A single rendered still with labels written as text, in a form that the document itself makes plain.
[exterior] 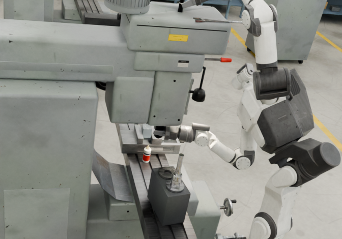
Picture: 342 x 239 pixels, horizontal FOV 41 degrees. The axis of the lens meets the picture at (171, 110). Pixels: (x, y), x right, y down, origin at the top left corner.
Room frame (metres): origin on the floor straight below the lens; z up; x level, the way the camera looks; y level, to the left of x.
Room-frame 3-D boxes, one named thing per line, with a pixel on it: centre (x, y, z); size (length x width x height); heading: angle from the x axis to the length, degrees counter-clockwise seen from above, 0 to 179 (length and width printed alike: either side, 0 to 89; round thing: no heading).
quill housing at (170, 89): (2.06, 0.05, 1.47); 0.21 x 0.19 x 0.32; 19
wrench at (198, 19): (2.02, -0.14, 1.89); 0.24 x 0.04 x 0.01; 112
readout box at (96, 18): (2.28, 0.44, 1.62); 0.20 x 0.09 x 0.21; 109
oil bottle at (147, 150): (2.15, 0.09, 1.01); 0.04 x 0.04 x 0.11
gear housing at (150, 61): (2.05, 0.08, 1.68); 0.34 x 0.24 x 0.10; 109
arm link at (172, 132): (2.07, -0.05, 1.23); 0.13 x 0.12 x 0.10; 4
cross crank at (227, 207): (2.23, -0.43, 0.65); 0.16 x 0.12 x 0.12; 109
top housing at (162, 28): (2.06, 0.06, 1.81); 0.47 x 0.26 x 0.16; 109
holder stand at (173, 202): (1.78, -0.06, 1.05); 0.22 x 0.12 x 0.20; 28
